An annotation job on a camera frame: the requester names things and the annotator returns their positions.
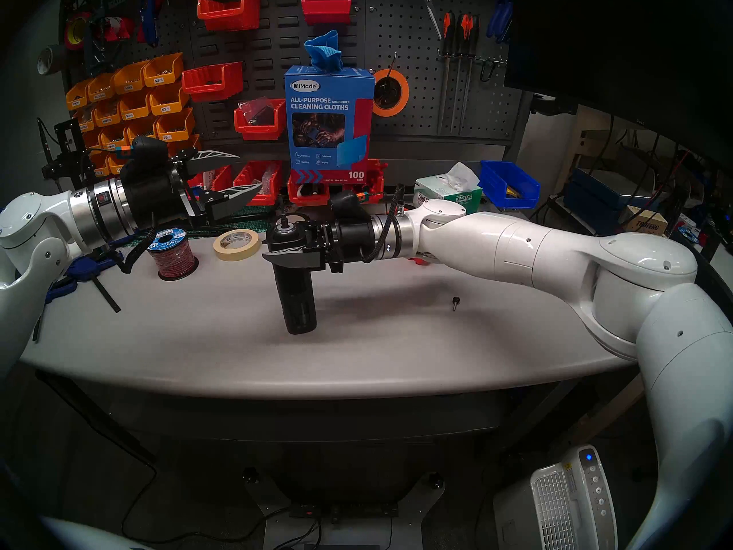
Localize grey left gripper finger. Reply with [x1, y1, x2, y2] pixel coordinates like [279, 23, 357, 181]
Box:
[183, 150, 240, 177]
[200, 182, 264, 223]

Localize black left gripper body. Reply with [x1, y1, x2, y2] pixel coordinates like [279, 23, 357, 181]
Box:
[120, 159, 210, 229]

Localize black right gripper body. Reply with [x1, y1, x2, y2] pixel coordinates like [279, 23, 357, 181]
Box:
[302, 219, 376, 273]

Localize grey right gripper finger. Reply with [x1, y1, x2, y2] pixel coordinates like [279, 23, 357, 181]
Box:
[262, 248, 324, 270]

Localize black cylindrical screwdriver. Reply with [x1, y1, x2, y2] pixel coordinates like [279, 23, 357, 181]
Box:
[265, 214, 318, 335]

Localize orange black screwdriver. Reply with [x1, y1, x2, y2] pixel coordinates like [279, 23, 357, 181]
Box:
[461, 15, 482, 134]
[438, 11, 457, 136]
[451, 13, 474, 134]

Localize green cutting mat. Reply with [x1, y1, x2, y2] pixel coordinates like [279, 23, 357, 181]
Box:
[189, 205, 275, 234]

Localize beige masking tape roll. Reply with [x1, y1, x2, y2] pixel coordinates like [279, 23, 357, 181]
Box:
[213, 229, 261, 262]

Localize black metal stand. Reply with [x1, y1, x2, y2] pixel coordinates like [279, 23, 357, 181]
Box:
[37, 118, 107, 194]

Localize blue bar clamp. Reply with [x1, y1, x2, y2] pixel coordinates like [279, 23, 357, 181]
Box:
[52, 251, 124, 313]
[31, 278, 78, 344]

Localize green white tissue box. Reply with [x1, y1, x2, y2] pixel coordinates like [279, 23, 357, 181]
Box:
[413, 162, 483, 214]

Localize blue cleaning cloths box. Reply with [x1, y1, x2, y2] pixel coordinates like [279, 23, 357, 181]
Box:
[285, 66, 376, 184]

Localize orange tape roll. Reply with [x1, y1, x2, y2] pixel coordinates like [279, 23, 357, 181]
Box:
[372, 69, 411, 118]

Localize red white striped tape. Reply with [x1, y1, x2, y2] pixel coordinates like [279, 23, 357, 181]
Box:
[94, 15, 138, 44]

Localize blue microfiber cloth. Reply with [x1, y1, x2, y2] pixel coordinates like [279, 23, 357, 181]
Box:
[304, 30, 344, 73]

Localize large blue plastic bin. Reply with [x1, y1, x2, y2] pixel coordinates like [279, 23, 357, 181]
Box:
[480, 160, 541, 210]

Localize red yellow tape roll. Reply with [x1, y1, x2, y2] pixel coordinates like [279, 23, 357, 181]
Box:
[63, 11, 92, 52]

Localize dark perforated pegboard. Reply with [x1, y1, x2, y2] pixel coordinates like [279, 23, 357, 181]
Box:
[364, 0, 530, 143]

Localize dark blue case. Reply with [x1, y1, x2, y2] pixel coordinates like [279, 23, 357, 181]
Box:
[563, 168, 659, 234]

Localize black power strip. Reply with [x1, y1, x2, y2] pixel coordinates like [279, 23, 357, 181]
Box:
[289, 500, 399, 521]

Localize brown cardboard box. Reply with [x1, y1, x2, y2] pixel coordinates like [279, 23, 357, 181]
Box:
[621, 205, 669, 239]

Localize black computer monitor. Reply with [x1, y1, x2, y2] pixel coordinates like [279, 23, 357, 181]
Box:
[504, 0, 733, 171]

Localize white air purifier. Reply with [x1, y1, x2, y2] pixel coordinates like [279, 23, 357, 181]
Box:
[492, 445, 619, 550]

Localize white robot torso shell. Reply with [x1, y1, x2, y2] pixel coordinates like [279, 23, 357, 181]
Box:
[40, 514, 155, 550]

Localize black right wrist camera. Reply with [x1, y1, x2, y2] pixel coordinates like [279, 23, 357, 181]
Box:
[329, 191, 373, 223]

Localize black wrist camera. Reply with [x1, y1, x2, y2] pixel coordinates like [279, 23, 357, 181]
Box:
[329, 191, 373, 223]
[117, 136, 172, 171]

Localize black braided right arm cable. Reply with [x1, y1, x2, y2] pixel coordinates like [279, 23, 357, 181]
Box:
[361, 183, 406, 264]

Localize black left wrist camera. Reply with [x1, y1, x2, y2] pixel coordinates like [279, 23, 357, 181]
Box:
[117, 136, 172, 171]

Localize red wire spool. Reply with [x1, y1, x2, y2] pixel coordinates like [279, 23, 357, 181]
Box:
[145, 228, 199, 281]

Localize dark louvered wall panel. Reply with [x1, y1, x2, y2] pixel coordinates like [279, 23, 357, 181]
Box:
[186, 0, 367, 140]

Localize blue handled hanging tool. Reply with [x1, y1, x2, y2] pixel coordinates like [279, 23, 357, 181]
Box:
[140, 0, 161, 48]

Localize grey duct tape roll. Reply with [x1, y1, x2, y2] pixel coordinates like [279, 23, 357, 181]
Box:
[37, 44, 69, 76]

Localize purple handled scissors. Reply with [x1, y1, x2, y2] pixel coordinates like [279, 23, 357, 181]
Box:
[413, 0, 444, 40]

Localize blue handled pliers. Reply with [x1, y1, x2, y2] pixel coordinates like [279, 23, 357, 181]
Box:
[486, 0, 514, 44]

